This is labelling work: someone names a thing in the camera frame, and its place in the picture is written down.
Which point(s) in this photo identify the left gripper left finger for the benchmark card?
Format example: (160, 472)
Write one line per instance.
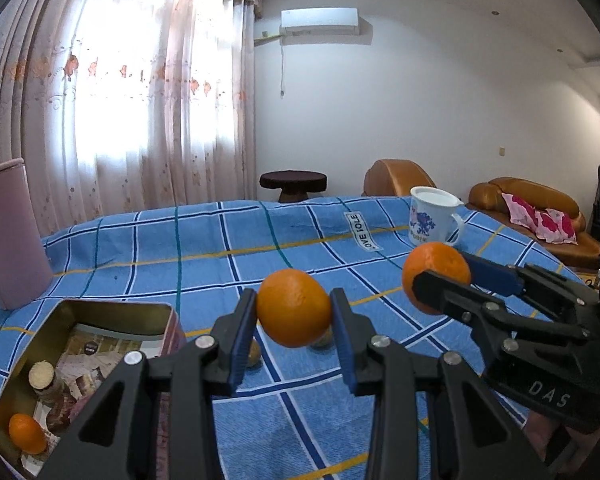
(116, 434)

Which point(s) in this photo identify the white wall air conditioner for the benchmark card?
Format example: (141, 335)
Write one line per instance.
(319, 21)

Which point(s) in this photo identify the dark mangosteen front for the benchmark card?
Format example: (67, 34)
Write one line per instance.
(65, 409)

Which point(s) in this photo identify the person right hand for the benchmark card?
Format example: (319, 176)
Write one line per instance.
(540, 429)

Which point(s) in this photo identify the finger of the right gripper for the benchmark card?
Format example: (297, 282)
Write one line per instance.
(550, 293)
(492, 328)

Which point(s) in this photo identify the pink electric kettle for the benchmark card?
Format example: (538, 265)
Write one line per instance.
(25, 271)

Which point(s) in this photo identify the dark round stool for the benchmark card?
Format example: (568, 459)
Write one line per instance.
(294, 185)

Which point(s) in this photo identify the paper leaflet in tin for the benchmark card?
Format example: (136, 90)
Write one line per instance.
(87, 348)

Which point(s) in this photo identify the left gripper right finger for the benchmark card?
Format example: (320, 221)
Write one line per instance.
(437, 400)

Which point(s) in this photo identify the pink floral cushion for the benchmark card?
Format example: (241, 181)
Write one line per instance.
(549, 225)

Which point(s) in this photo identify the brown leather sofa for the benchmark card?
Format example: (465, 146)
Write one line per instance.
(487, 197)

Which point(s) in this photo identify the small brown kiwi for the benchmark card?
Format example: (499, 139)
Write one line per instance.
(254, 355)
(324, 342)

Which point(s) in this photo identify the cut round yam piece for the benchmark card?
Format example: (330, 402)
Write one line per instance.
(45, 382)

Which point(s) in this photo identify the white blue floral mug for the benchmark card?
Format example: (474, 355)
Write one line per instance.
(434, 217)

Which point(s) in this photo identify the sheer floral curtain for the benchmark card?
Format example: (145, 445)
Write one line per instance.
(128, 105)

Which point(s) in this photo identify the pink metal tin box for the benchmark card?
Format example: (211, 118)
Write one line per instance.
(155, 322)

